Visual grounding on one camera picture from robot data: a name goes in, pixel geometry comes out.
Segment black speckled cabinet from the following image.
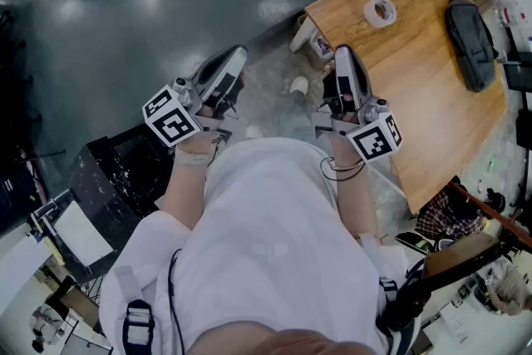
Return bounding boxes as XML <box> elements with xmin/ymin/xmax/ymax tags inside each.
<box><xmin>66</xmin><ymin>124</ymin><xmax>175</xmax><ymax>284</ymax></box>

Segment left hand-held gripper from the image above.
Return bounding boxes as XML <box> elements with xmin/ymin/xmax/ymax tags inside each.
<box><xmin>142</xmin><ymin>44</ymin><xmax>249</xmax><ymax>149</ymax></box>

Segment white wrist watch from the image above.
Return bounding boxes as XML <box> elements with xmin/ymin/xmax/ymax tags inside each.
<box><xmin>174</xmin><ymin>149</ymin><xmax>211</xmax><ymax>168</ymax></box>

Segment person's white right shoe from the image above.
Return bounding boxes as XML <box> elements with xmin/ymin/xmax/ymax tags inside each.
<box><xmin>289</xmin><ymin>75</ymin><xmax>310</xmax><ymax>95</ymax></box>

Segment person's left forearm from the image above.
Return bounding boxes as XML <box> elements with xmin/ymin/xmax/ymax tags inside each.
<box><xmin>160</xmin><ymin>132</ymin><xmax>221</xmax><ymax>230</ymax></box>

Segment person's right forearm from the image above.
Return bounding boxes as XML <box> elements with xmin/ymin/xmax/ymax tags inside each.
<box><xmin>330</xmin><ymin>132</ymin><xmax>380</xmax><ymax>240</ymax></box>

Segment wooden chair back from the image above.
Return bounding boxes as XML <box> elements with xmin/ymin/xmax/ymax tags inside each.
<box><xmin>423</xmin><ymin>232</ymin><xmax>506</xmax><ymax>280</ymax></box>

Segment person's white shirt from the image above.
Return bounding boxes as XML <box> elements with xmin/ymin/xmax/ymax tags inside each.
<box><xmin>99</xmin><ymin>136</ymin><xmax>411</xmax><ymax>355</ymax></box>

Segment white table leg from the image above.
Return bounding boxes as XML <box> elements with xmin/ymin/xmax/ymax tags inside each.
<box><xmin>289</xmin><ymin>14</ymin><xmax>318</xmax><ymax>53</ymax></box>

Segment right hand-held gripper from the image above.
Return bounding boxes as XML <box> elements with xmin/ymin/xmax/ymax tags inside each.
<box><xmin>311</xmin><ymin>44</ymin><xmax>404</xmax><ymax>163</ymax></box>

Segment white flat panel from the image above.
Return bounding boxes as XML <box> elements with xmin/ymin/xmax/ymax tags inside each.
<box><xmin>53</xmin><ymin>199</ymin><xmax>114</xmax><ymax>268</ymax></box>

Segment thin wrist bracelet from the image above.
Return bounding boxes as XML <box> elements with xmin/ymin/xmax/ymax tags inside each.
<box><xmin>319</xmin><ymin>155</ymin><xmax>367</xmax><ymax>182</ymax></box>

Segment person's left hand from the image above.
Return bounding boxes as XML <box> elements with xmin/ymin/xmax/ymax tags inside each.
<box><xmin>202</xmin><ymin>76</ymin><xmax>245</xmax><ymax>118</ymax></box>

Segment white tape roll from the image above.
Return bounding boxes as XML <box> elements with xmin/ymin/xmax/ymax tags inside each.
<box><xmin>363</xmin><ymin>0</ymin><xmax>398</xmax><ymax>29</ymax></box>

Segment black cable on shirt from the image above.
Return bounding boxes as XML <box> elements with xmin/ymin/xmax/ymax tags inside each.
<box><xmin>167</xmin><ymin>248</ymin><xmax>186</xmax><ymax>355</ymax></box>

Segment dark grey sling bag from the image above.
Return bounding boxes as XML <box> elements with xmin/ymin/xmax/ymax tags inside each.
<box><xmin>445</xmin><ymin>0</ymin><xmax>499</xmax><ymax>93</ymax></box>

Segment person's right hand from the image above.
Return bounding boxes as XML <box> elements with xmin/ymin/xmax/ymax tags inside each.
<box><xmin>320</xmin><ymin>62</ymin><xmax>359</xmax><ymax>116</ymax></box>

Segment person's grey trousers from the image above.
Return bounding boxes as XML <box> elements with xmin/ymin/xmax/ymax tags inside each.
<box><xmin>273</xmin><ymin>91</ymin><xmax>317</xmax><ymax>142</ymax></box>

